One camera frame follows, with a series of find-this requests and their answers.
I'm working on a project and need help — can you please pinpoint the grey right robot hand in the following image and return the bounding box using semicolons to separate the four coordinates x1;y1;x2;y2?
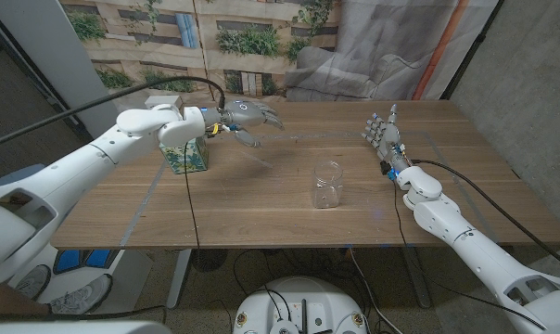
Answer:
361;103;411;175

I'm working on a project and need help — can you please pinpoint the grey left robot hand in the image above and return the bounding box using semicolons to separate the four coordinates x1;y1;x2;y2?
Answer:
217;99;286;149

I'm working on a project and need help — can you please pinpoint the clear plastic beaker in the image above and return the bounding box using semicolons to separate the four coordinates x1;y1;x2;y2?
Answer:
312;160;345;210

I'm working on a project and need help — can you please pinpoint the printed fabric backdrop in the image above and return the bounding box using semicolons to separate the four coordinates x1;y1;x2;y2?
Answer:
59;0;500;125

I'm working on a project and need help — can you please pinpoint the green floral tissue box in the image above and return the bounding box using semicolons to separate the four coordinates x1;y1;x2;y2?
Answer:
159;136;210;175

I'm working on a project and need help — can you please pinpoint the white power strip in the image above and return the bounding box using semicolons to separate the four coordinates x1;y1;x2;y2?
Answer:
144;95;184;111

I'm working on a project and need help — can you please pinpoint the black backdrop stand pole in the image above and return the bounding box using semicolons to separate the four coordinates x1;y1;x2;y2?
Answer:
439;0;506;101

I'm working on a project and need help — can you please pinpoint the grey table leg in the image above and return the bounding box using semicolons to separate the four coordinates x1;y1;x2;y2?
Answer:
402;245;432;310

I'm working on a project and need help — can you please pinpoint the black round vented device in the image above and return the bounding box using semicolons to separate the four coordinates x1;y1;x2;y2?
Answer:
190;249;229;273

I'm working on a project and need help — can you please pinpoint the white table leg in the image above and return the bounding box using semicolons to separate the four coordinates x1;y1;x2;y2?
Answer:
166;249;193;310

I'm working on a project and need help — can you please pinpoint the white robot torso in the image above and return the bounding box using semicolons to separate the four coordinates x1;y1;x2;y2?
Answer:
232;276;369;334

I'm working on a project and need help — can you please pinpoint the white cart with blue panels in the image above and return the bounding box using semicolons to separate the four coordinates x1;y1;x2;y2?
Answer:
8;244;154;316

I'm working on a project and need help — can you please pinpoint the blue plastic bin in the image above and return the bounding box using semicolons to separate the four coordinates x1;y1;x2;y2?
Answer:
0;162;47;186

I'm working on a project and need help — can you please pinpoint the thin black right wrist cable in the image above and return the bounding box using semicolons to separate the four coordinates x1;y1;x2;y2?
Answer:
391;179;548;331

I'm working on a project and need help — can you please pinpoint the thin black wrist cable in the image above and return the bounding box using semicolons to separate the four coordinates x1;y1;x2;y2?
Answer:
391;179;548;331
182;141;202;251

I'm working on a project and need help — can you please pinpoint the thin black left wrist cable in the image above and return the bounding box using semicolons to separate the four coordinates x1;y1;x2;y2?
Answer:
182;141;202;251

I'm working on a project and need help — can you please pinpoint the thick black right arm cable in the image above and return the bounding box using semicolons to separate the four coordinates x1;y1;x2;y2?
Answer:
410;159;560;276

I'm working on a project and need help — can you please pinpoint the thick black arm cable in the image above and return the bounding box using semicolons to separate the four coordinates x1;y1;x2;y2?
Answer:
410;159;560;276
0;75;227;152

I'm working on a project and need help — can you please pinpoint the grey floor cable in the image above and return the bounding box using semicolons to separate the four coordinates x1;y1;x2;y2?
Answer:
348;248;395;334

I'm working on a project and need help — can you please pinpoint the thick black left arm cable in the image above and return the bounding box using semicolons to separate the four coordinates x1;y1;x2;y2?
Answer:
0;75;227;152

